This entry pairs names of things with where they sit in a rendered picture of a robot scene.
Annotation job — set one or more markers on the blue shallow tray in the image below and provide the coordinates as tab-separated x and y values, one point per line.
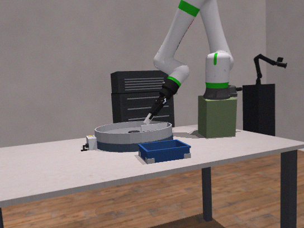
161	151

